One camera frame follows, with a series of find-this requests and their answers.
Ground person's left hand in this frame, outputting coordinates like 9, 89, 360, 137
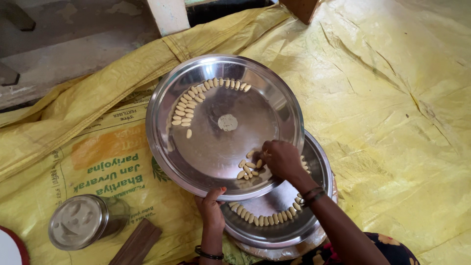
194, 186, 227, 233

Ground person's right hand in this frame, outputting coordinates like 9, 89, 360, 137
259, 140, 314, 187

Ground large steel plate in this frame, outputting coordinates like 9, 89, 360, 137
145, 54, 305, 202

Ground loose cluster of dough shells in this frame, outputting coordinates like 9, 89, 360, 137
236, 149, 265, 181

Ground flat round dough disc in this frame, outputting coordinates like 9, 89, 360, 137
217, 113, 239, 132

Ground dark right wrist bangles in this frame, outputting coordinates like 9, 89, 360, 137
300, 186, 327, 207

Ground single arc of dough bits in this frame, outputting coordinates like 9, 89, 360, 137
228, 155, 312, 227

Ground steel plate with rim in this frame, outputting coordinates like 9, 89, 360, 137
220, 130, 335, 250

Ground curved rows of dough pieces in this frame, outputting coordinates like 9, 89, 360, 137
171, 77, 252, 140

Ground black left wrist bangle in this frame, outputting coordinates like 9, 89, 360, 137
194, 245, 225, 261

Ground yellow plastic tarpaulin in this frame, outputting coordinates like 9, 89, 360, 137
224, 0, 471, 265

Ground brown wooden furniture leg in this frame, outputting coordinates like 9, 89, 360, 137
278, 0, 321, 26

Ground yellow printed woven sack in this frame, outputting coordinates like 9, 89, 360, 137
0, 4, 293, 265

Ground brown wooden block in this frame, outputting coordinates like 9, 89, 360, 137
108, 218, 163, 265

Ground person's dark floral clothing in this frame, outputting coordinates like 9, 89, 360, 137
287, 232, 421, 265

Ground steel container with lid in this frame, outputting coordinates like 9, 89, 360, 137
48, 194, 131, 252

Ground white round thing red rim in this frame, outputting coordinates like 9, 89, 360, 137
0, 225, 31, 265

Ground white painted post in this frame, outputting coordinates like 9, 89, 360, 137
146, 0, 191, 38

